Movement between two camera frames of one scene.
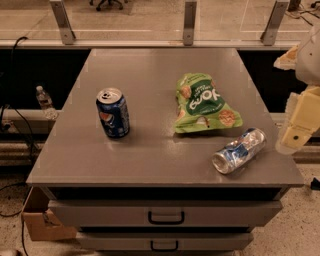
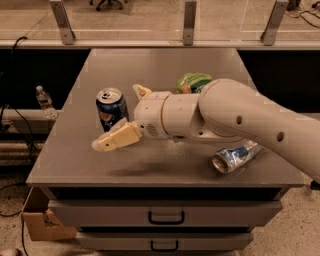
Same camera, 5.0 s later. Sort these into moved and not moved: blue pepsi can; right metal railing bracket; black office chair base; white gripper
Moved: white gripper
Not moved: black office chair base; blue pepsi can; right metal railing bracket
